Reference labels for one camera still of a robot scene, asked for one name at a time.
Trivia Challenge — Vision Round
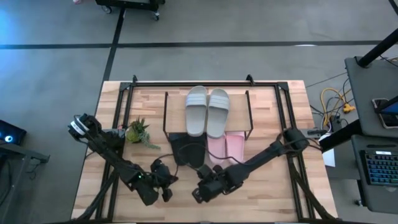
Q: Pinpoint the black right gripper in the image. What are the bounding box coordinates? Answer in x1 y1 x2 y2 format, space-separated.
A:
192 164 244 205

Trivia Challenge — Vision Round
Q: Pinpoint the white paper sheet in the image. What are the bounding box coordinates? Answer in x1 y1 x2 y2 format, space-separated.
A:
322 148 336 168

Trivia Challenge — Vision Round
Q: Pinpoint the backlit black keyboard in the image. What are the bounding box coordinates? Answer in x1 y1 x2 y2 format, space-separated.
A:
359 149 398 187

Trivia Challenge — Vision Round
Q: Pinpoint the grey slide sandal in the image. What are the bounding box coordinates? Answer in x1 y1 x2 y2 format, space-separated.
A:
185 85 208 138
206 87 231 139

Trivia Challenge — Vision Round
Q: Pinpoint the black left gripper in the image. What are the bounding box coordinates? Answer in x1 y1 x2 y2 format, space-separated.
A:
133 158 180 207

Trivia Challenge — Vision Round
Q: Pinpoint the green potted succulent plant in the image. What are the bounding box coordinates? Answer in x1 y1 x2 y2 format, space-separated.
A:
125 116 162 151

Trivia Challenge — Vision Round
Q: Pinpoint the black wheeled cart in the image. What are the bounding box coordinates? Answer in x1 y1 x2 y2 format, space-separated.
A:
95 0 167 22

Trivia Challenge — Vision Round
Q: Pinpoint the long black beam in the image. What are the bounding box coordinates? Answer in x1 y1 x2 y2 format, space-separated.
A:
319 95 398 153

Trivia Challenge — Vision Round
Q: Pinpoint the black box with blue light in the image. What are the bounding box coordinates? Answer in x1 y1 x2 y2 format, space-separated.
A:
0 119 27 146

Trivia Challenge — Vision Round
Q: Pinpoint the yellow cable with plug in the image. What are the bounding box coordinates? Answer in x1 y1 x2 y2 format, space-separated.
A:
320 87 356 127

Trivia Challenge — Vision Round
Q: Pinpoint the grey desk with keyboard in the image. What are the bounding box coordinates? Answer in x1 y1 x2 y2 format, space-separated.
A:
350 134 398 215

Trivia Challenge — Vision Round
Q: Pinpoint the tablet with pale frame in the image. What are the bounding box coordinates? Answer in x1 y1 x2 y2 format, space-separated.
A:
371 97 398 129

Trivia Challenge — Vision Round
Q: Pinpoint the black slide sandal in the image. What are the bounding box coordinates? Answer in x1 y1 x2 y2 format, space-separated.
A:
169 132 189 167
186 133 207 169

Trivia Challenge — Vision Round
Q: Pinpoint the thick black pole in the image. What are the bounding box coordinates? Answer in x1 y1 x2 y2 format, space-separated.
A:
356 27 398 68

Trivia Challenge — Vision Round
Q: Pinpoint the wooden shelf with black legs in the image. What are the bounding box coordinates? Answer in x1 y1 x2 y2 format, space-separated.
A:
163 90 254 141

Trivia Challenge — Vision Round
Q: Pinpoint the grey metal stand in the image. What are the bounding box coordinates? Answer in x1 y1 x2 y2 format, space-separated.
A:
0 139 50 224

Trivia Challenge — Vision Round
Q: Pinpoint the grey desk with pole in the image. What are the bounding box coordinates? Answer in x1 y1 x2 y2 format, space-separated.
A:
344 55 398 138

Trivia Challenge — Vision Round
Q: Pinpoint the pink slide sandal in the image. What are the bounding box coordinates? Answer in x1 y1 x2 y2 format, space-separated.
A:
225 131 246 164
206 133 227 166

